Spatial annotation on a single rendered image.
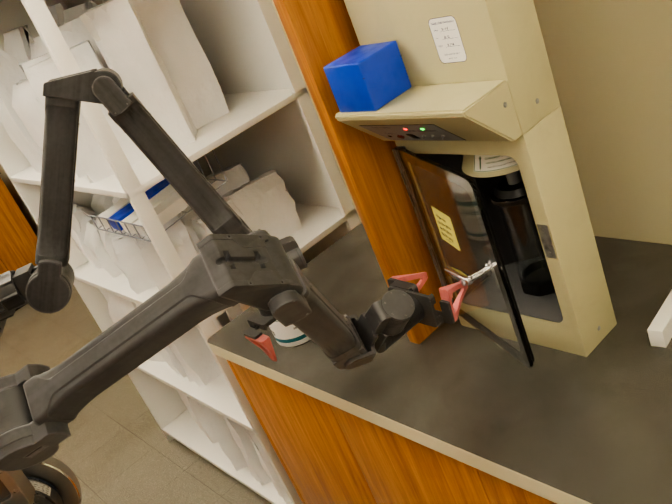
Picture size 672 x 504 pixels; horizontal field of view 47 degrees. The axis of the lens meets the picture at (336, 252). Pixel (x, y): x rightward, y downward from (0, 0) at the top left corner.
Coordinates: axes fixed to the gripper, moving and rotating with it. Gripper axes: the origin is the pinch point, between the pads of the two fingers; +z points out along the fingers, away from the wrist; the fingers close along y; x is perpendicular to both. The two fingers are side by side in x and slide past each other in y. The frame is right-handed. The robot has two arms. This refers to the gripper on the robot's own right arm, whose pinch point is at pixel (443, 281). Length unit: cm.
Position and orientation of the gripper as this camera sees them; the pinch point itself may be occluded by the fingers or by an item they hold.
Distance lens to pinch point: 144.6
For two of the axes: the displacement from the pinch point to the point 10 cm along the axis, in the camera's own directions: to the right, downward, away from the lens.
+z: 7.0, -4.9, 5.3
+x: 2.8, 8.6, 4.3
